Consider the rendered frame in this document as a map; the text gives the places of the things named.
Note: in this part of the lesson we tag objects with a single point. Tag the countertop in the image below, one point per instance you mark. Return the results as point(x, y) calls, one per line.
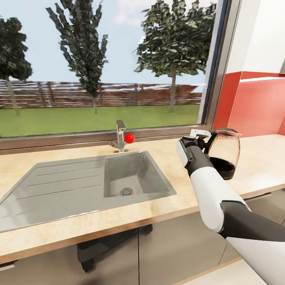
point(274, 142)
point(259, 170)

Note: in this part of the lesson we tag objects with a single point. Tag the drop in sink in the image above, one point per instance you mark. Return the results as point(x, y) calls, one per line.
point(58, 190)

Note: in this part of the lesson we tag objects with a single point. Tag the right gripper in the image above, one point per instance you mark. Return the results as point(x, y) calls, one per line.
point(201, 144)

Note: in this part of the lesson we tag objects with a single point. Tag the fixed window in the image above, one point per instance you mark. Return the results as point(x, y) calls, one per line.
point(69, 69)

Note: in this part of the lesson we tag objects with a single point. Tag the electric kettle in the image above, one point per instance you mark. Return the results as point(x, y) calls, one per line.
point(223, 149)

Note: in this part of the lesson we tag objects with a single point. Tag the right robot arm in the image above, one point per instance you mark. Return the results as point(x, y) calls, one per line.
point(258, 240)

